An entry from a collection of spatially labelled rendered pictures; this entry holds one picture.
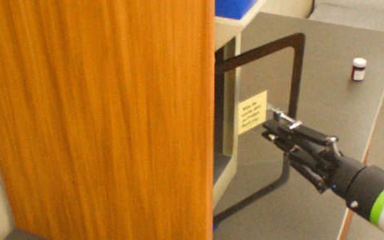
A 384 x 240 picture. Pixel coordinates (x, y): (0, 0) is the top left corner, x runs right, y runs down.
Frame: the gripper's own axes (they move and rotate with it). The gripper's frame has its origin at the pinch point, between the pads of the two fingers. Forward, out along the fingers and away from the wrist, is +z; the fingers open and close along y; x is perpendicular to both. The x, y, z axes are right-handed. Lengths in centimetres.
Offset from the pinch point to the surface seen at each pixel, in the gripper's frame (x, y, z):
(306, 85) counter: -55, -26, 38
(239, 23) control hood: 16.4, 31.0, -4.5
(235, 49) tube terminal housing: -4.1, 11.0, 18.4
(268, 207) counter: -3.9, -26.0, 4.4
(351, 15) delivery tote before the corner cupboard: -235, -88, 149
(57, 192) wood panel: 40.0, -9.5, 23.4
